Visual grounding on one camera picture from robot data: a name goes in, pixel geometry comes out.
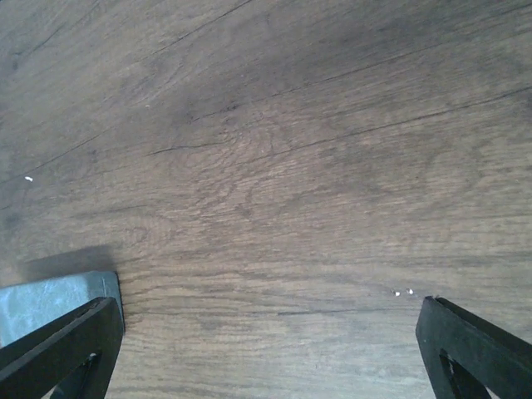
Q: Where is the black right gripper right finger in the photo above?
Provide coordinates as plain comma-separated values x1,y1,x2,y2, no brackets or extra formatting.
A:
416,297,531,398

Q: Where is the blue-grey glasses case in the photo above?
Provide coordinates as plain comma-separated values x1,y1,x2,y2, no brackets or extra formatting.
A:
0,271,123,347

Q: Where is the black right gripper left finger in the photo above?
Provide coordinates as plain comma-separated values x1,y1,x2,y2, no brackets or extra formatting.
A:
1,298,124,398

